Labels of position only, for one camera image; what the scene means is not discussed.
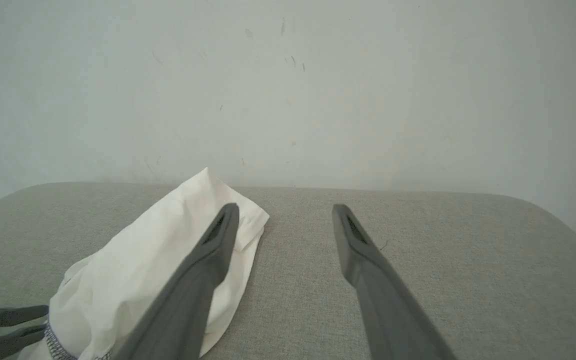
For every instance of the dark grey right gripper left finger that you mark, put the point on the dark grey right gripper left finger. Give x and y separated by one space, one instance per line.
188 295

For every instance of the white long-sleeve garment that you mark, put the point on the white long-sleeve garment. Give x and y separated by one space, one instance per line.
138 270

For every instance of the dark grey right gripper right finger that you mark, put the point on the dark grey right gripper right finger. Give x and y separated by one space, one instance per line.
383 300

